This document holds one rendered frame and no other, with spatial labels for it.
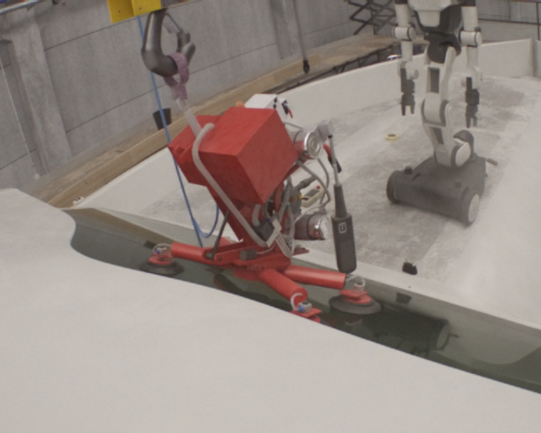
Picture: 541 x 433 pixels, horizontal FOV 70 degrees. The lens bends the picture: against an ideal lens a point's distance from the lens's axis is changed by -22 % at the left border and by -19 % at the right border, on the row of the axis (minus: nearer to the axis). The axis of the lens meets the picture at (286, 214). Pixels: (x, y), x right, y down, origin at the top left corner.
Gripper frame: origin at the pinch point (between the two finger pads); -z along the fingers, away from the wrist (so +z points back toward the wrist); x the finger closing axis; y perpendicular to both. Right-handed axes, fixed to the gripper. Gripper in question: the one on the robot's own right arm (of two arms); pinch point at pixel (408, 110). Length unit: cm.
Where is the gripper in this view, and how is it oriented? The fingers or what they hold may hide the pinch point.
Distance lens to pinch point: 281.9
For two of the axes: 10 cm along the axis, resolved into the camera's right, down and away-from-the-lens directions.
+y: 7.0, 2.4, -6.7
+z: -0.2, -9.3, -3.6
